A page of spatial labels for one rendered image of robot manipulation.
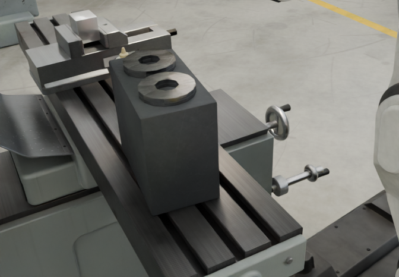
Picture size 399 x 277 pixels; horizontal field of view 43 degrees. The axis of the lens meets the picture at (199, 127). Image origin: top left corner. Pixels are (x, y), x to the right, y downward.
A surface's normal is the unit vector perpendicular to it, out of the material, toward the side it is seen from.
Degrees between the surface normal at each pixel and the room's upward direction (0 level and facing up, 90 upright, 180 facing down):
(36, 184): 90
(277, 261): 90
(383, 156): 90
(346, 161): 0
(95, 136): 0
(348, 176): 0
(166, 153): 90
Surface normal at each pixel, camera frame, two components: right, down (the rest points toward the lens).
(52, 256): 0.46, 0.46
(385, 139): -0.81, 0.35
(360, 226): -0.04, -0.84
